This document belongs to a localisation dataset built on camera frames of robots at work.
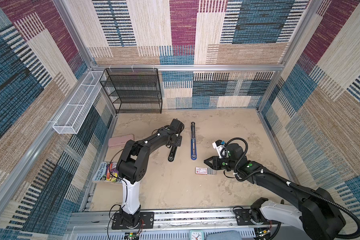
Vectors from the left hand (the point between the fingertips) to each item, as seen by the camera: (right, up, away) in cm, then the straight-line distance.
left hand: (176, 139), depth 98 cm
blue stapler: (+11, -9, -3) cm, 14 cm away
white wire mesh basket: (-48, +13, -26) cm, 56 cm away
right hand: (+16, -11, -17) cm, 26 cm away
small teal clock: (+10, -40, -29) cm, 51 cm away
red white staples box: (+17, -18, -9) cm, 26 cm away
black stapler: (-3, -8, -4) cm, 10 cm away
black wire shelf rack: (-32, +35, +13) cm, 49 cm away
